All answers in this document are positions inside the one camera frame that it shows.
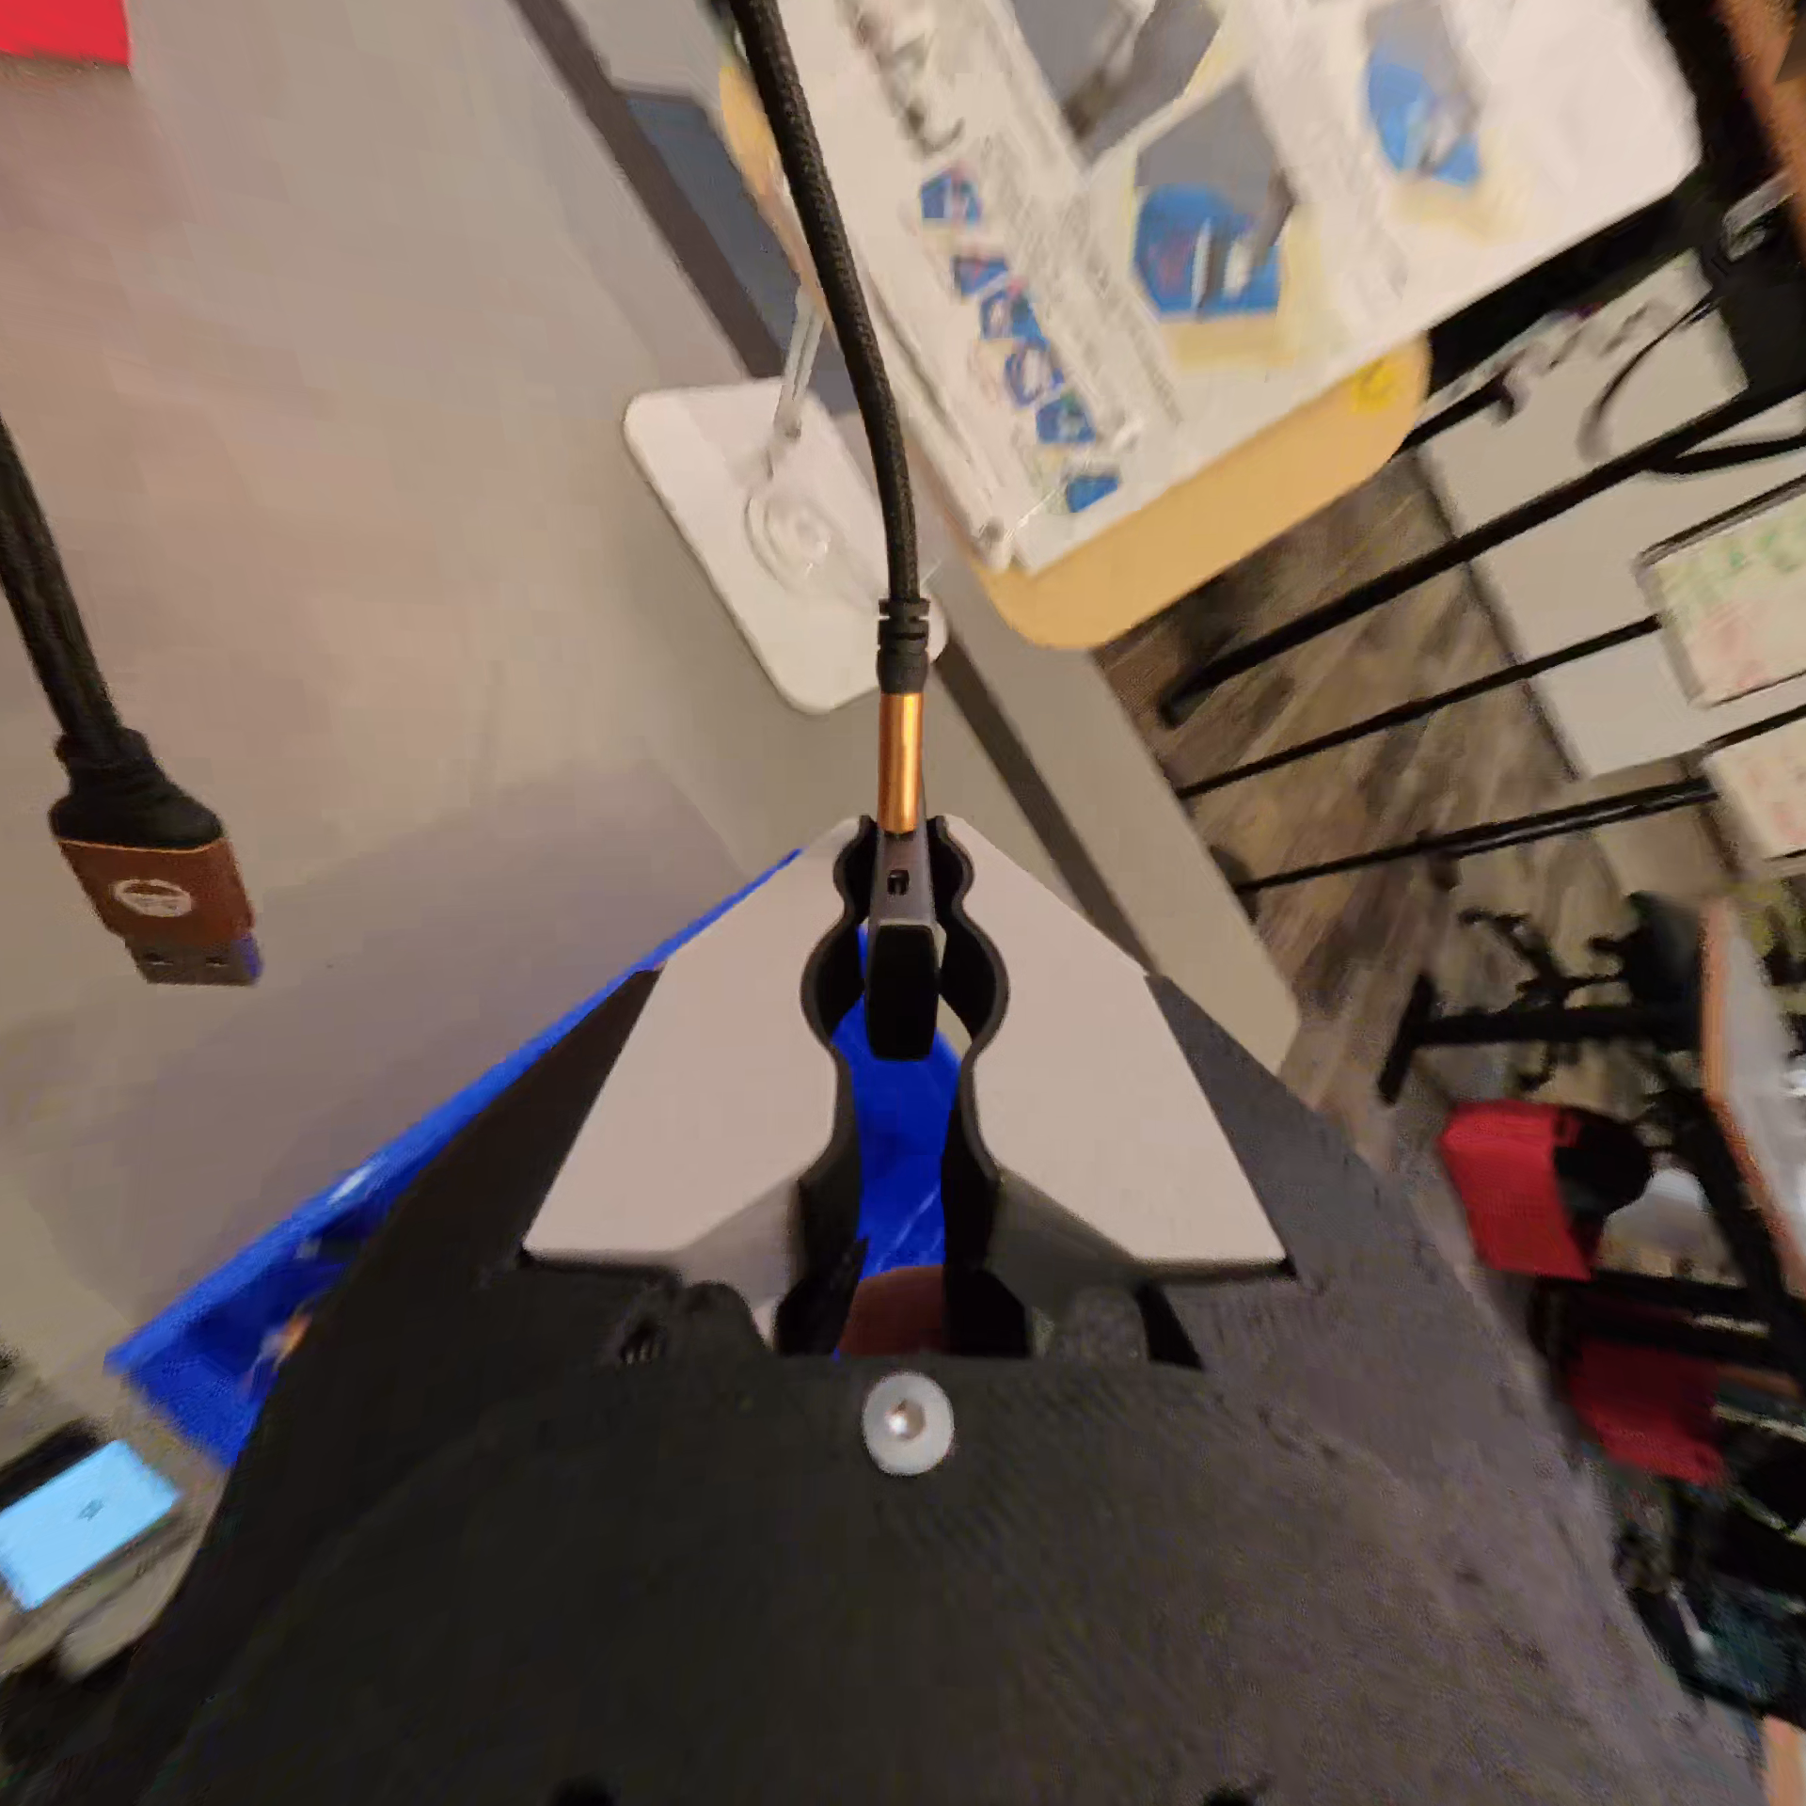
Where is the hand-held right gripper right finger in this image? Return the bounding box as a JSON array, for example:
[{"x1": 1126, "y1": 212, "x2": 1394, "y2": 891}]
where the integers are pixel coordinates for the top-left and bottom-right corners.
[{"x1": 930, "y1": 815, "x2": 1289, "y2": 1358}]

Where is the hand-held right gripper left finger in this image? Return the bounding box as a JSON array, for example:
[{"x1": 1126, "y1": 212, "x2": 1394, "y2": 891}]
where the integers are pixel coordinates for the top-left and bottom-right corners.
[{"x1": 522, "y1": 815, "x2": 867, "y2": 1348}]

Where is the blue plastic bin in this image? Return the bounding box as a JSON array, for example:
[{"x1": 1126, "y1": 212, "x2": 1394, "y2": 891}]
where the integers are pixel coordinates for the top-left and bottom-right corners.
[{"x1": 104, "y1": 846, "x2": 975, "y2": 1469}]

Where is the slim dark usb hub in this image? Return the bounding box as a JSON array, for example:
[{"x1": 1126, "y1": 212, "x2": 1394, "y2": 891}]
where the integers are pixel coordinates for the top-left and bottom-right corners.
[{"x1": 861, "y1": 826, "x2": 946, "y2": 1061}]

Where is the black braided gold-plug cable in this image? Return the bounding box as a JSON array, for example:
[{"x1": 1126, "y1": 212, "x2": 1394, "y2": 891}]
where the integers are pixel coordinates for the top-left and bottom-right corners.
[{"x1": 0, "y1": 0, "x2": 941, "y2": 989}]

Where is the red plastic bin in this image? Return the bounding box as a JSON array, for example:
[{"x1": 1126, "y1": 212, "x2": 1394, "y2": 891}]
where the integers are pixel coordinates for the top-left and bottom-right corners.
[{"x1": 0, "y1": 0, "x2": 133, "y2": 65}]

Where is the red bag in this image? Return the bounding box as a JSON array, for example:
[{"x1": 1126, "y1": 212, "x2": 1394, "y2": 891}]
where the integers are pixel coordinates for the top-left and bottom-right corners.
[
  {"x1": 1565, "y1": 1298, "x2": 1767, "y2": 1484},
  {"x1": 1440, "y1": 1102, "x2": 1652, "y2": 1283}
]

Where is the black office chair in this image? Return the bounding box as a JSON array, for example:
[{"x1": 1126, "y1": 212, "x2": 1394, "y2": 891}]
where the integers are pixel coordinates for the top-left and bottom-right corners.
[{"x1": 1375, "y1": 888, "x2": 1709, "y2": 1109}]

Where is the long wooden workbench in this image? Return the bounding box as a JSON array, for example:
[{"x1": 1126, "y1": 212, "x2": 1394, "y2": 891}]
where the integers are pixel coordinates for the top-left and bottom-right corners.
[{"x1": 1699, "y1": 903, "x2": 1806, "y2": 1273}]

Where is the printed instruction sheet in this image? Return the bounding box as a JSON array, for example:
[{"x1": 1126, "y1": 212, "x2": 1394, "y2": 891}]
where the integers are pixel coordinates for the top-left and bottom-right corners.
[{"x1": 781, "y1": 0, "x2": 1703, "y2": 572}]

